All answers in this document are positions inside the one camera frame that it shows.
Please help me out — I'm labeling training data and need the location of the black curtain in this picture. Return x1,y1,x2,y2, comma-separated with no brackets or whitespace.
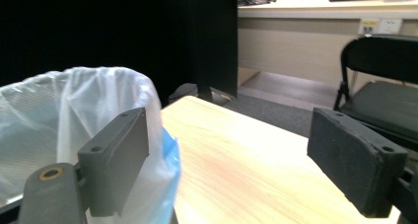
0,0,239,108

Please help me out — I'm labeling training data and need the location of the white wall socket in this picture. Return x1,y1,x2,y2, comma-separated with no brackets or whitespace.
357,18,404,37

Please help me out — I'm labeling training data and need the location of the light wooden office desk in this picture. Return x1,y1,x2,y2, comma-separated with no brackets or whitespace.
237,0,418,88

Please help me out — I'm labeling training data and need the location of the black folding chair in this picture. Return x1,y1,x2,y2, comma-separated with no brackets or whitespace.
332,34,418,153

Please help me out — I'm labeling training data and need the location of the bin with white liner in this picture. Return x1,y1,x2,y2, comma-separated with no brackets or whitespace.
0,65,182,224

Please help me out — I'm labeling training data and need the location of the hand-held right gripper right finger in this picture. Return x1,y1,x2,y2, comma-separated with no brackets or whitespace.
307,107,409,219

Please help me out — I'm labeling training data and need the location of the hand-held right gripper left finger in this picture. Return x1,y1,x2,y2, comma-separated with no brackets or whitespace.
77,107,151,218

